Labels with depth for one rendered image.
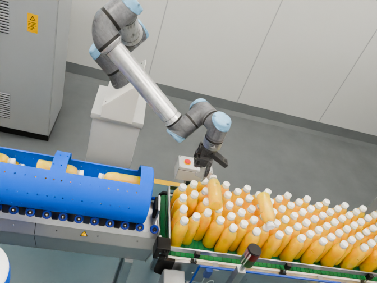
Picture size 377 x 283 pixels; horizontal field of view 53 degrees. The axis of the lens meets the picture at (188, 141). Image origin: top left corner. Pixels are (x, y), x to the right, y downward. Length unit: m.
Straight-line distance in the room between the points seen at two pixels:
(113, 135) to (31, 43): 1.11
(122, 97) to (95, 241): 0.80
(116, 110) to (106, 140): 0.28
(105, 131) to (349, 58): 3.27
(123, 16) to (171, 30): 2.69
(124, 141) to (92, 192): 0.75
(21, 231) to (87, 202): 0.40
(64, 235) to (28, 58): 1.67
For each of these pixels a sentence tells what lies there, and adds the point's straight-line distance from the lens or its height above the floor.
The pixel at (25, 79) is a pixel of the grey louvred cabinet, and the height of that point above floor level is 0.65.
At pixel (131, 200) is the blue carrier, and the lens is 1.79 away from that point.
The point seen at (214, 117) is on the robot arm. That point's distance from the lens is 1.67.
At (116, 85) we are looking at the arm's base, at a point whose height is 1.28.
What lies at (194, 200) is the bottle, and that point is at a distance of 2.02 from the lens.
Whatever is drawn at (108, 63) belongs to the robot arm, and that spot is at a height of 1.40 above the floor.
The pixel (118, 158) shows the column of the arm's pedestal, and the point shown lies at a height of 0.76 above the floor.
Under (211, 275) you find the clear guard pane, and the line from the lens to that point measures 2.03.
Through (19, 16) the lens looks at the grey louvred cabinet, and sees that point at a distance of 3.12.
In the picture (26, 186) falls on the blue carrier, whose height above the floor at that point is 1.16.
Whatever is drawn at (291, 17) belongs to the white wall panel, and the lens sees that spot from 4.43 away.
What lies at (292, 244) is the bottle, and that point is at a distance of 2.14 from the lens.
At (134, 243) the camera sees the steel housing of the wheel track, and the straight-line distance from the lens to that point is 2.03.
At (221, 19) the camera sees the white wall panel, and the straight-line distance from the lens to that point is 4.30.
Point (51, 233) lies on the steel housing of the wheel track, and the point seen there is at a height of 0.86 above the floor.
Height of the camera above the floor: 2.51
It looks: 37 degrees down
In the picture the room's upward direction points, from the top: 21 degrees clockwise
